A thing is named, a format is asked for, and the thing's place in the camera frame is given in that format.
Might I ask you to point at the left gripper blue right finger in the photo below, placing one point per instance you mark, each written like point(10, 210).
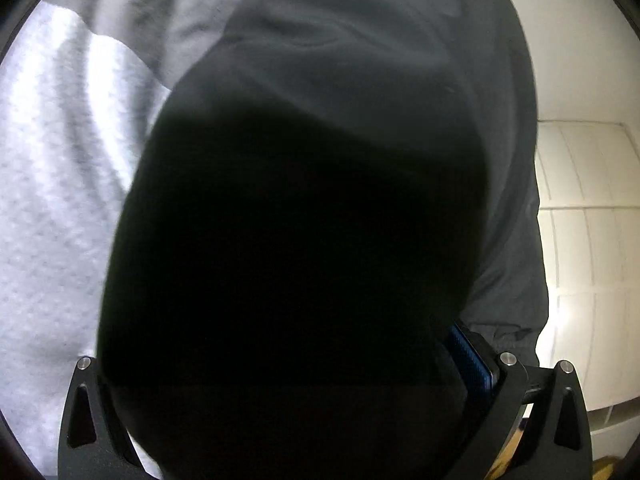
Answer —
point(501, 391)

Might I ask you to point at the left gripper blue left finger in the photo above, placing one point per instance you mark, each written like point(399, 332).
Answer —
point(94, 443)

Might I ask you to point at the black puffer jacket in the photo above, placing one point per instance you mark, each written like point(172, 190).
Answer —
point(323, 194)

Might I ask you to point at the white sliding wardrobe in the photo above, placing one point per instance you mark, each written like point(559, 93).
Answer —
point(588, 180)

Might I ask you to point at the striped duvet cover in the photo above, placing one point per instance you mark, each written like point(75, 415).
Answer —
point(81, 87)

